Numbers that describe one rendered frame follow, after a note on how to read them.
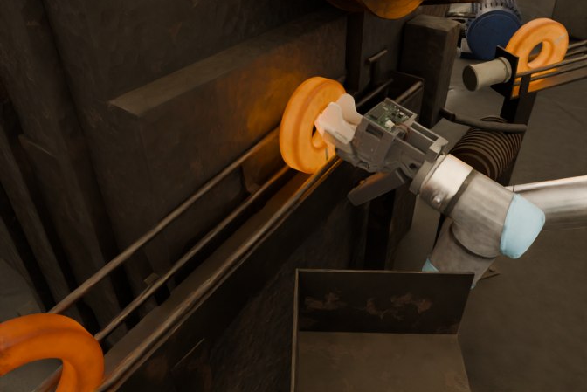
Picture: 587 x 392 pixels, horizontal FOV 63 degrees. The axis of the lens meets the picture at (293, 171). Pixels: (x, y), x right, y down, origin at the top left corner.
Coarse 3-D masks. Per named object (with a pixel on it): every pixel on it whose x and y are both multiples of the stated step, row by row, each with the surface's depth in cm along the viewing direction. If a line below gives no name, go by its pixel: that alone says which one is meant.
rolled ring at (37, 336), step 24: (0, 336) 43; (24, 336) 43; (48, 336) 45; (72, 336) 47; (0, 360) 42; (24, 360) 44; (72, 360) 49; (96, 360) 51; (72, 384) 51; (96, 384) 53
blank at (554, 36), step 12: (528, 24) 108; (540, 24) 106; (552, 24) 107; (516, 36) 108; (528, 36) 107; (540, 36) 108; (552, 36) 109; (564, 36) 110; (516, 48) 108; (528, 48) 108; (552, 48) 111; (564, 48) 112; (540, 60) 114; (552, 60) 113; (516, 72) 111; (540, 72) 114
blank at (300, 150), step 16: (320, 80) 73; (304, 96) 71; (320, 96) 72; (336, 96) 76; (288, 112) 71; (304, 112) 70; (320, 112) 74; (288, 128) 71; (304, 128) 72; (288, 144) 72; (304, 144) 73; (320, 144) 78; (288, 160) 74; (304, 160) 74; (320, 160) 78
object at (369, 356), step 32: (320, 288) 57; (352, 288) 56; (384, 288) 56; (416, 288) 56; (448, 288) 56; (320, 320) 60; (352, 320) 60; (384, 320) 60; (416, 320) 59; (448, 320) 59; (320, 352) 59; (352, 352) 59; (384, 352) 59; (416, 352) 59; (448, 352) 59; (320, 384) 56; (352, 384) 56; (384, 384) 56; (416, 384) 56; (448, 384) 56
